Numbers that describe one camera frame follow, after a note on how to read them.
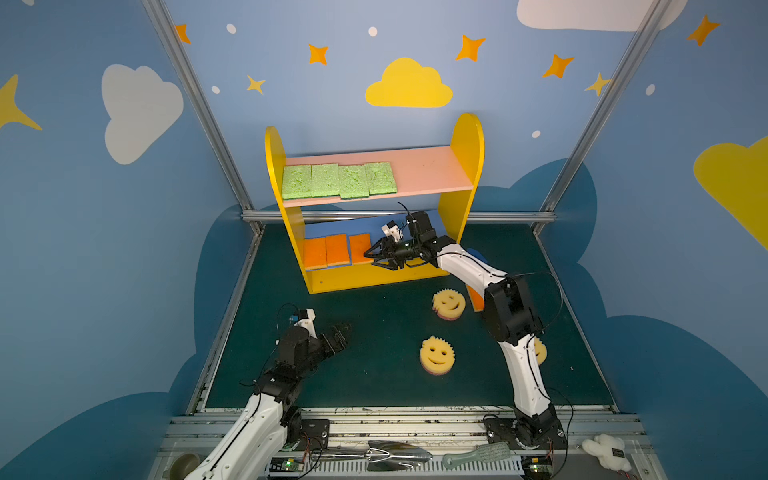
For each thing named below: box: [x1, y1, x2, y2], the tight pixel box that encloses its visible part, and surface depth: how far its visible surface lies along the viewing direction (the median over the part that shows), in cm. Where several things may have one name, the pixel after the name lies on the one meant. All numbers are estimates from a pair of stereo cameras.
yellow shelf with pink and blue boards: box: [265, 114, 485, 294], surface depth 79 cm
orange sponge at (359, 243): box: [350, 233, 373, 264], surface depth 97 cm
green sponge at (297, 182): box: [282, 164, 312, 200], surface depth 74 cm
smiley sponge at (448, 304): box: [432, 288, 466, 321], surface depth 98 cm
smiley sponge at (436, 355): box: [420, 336, 455, 376], surface depth 88 cm
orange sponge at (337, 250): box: [326, 234, 350, 267], surface depth 95 cm
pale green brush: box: [442, 442, 511, 469], surface depth 73 cm
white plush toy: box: [582, 433, 632, 472], surface depth 72 cm
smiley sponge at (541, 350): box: [535, 337, 547, 365], surface depth 88 cm
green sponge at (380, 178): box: [364, 162, 397, 196], surface depth 76 cm
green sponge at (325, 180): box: [311, 163, 341, 197], surface depth 75 cm
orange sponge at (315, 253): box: [304, 237, 328, 270], surface depth 95 cm
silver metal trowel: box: [310, 440, 433, 472], surface depth 72 cm
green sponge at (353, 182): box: [338, 165, 369, 199], surface depth 74 cm
